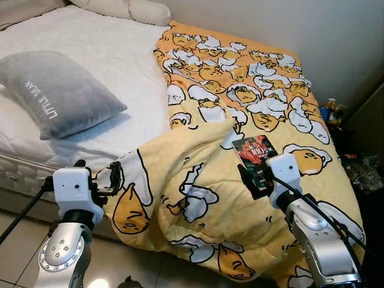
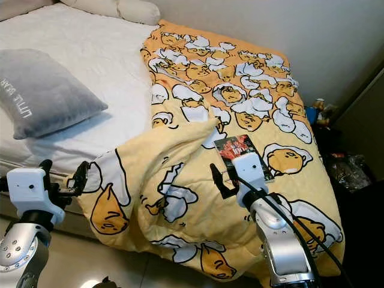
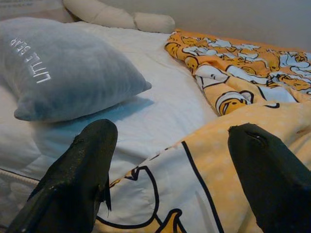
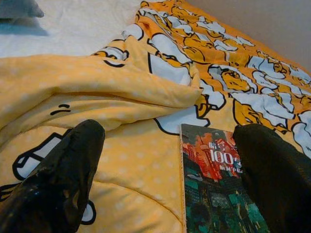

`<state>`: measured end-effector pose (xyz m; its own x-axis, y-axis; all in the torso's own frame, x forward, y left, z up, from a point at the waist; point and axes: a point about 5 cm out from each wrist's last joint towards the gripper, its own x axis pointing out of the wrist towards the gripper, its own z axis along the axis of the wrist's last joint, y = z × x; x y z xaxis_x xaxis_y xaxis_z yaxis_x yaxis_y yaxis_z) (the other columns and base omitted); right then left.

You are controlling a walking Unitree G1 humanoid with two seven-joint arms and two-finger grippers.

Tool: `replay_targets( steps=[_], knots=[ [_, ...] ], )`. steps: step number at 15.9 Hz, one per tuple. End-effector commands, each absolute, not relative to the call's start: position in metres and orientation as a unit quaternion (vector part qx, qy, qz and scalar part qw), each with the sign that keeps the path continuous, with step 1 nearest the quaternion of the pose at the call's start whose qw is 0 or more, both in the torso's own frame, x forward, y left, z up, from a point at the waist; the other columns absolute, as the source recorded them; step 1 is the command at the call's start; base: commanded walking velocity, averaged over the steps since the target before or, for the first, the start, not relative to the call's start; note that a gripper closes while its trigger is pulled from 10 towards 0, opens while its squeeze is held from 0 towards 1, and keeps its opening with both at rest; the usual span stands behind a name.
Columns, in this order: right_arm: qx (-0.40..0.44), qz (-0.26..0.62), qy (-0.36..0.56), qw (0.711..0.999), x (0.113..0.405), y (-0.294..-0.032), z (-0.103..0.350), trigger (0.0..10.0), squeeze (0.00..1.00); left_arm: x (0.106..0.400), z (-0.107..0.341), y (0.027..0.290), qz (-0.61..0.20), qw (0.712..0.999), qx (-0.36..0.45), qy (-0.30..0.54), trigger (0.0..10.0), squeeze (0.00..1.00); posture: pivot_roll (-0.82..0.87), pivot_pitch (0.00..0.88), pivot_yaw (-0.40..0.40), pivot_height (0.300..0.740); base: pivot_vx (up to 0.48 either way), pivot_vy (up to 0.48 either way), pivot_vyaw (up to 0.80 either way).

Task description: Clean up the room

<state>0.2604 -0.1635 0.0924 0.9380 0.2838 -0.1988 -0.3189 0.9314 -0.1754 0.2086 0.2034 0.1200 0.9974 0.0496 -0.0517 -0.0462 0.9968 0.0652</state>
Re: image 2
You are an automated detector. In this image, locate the cream bolster pillow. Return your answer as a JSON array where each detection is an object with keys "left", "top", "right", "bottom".
[{"left": 61, "top": 0, "right": 161, "bottom": 26}]

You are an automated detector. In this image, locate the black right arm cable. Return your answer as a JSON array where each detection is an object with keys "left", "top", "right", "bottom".
[{"left": 234, "top": 174, "right": 358, "bottom": 288}]

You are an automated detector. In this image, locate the grey wardrobe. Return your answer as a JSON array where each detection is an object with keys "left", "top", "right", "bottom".
[{"left": 333, "top": 69, "right": 384, "bottom": 181}]

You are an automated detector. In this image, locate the white quilted mattress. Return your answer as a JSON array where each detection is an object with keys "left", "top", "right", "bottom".
[{"left": 0, "top": 3, "right": 160, "bottom": 181}]

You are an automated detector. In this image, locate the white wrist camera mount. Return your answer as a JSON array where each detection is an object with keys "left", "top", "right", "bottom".
[
  {"left": 234, "top": 153, "right": 268, "bottom": 208},
  {"left": 6, "top": 167, "right": 65, "bottom": 226}
]

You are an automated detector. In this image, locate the dark robot foot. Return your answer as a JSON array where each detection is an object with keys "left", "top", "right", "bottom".
[{"left": 96, "top": 276, "right": 127, "bottom": 288}]

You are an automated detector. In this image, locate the yellow cartoon egg quilt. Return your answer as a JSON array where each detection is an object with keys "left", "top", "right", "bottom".
[{"left": 75, "top": 20, "right": 346, "bottom": 283}]

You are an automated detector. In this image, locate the grey plush lettered pillow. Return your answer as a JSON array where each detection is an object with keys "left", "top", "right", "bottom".
[{"left": 0, "top": 48, "right": 109, "bottom": 140}]

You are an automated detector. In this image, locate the taupe pillow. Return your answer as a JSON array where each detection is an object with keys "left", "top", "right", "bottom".
[{"left": 0, "top": 0, "right": 55, "bottom": 22}]

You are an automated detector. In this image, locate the crumpled clear plastic bag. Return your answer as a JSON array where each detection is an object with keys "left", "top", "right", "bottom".
[{"left": 324, "top": 153, "right": 374, "bottom": 193}]

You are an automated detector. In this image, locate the red and black book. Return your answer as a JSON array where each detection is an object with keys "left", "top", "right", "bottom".
[{"left": 214, "top": 134, "right": 262, "bottom": 181}]

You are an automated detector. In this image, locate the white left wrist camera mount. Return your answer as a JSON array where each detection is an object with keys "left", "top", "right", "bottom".
[{"left": 6, "top": 167, "right": 65, "bottom": 226}]

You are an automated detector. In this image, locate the blue toy figure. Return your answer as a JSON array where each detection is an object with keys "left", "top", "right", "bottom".
[{"left": 306, "top": 99, "right": 337, "bottom": 128}]

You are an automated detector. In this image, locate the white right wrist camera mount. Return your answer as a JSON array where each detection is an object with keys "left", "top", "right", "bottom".
[{"left": 234, "top": 153, "right": 268, "bottom": 208}]

